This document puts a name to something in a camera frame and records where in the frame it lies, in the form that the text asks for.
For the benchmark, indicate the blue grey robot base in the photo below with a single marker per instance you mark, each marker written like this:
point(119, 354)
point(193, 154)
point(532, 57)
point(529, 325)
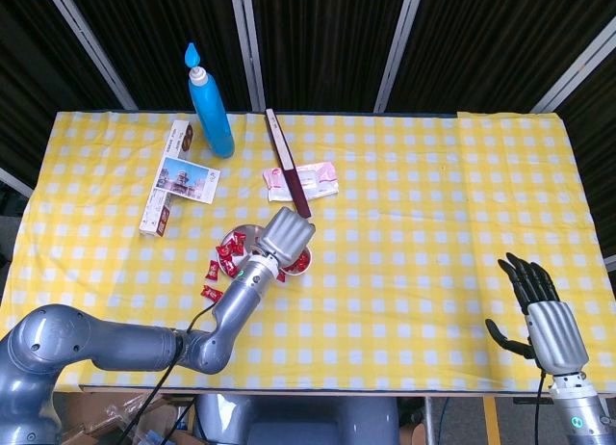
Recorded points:
point(298, 421)

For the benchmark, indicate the yellow white checkered tablecloth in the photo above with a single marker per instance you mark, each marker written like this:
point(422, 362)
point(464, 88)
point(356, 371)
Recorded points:
point(385, 271)

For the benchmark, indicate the white paper cup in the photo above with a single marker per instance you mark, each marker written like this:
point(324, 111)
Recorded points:
point(310, 264)

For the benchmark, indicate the small brown cardboard box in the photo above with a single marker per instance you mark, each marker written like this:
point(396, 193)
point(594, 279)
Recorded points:
point(412, 435)

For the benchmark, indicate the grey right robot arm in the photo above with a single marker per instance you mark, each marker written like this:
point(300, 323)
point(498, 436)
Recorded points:
point(580, 411)

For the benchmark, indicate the pink wet wipes pack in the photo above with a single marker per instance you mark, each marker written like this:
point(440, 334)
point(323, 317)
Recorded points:
point(317, 180)

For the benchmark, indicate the clear plastic bag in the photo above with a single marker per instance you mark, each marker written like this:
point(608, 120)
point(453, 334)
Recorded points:
point(120, 416)

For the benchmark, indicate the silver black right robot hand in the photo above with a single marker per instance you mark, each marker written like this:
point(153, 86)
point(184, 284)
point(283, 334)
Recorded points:
point(556, 336)

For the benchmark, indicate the large brown cardboard box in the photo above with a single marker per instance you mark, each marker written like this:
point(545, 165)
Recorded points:
point(91, 411)

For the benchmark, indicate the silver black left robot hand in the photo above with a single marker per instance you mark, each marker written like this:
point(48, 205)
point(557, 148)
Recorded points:
point(286, 235)

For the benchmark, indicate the grey metal partition post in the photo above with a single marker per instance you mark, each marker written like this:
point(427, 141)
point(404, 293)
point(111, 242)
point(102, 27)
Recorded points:
point(14, 181)
point(248, 45)
point(611, 263)
point(577, 77)
point(399, 45)
point(91, 45)

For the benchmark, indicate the blue squeeze bottle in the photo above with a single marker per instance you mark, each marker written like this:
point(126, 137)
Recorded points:
point(212, 117)

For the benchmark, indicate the long white cardboard box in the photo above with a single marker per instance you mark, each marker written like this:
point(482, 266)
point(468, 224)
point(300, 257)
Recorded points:
point(156, 218)

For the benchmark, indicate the dark red folded fan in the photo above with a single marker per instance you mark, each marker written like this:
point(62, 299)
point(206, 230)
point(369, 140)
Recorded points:
point(289, 168)

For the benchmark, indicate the photo postcard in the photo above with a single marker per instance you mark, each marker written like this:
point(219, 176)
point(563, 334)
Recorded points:
point(187, 180)

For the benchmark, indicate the grey metal table leg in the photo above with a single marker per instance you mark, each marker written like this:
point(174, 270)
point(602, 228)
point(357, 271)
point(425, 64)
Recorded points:
point(431, 421)

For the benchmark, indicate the round steel plate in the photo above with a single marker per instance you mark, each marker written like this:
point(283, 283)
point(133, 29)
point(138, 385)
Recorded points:
point(248, 233)

